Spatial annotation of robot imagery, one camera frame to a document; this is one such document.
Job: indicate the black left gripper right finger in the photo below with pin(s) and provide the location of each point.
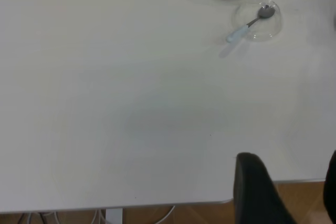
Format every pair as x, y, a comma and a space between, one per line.
331, 190

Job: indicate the white table leg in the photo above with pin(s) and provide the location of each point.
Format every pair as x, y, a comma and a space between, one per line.
114, 216

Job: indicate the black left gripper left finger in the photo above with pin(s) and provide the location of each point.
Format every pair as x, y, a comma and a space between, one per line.
252, 195

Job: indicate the small clear glass dish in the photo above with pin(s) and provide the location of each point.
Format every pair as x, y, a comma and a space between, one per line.
270, 28

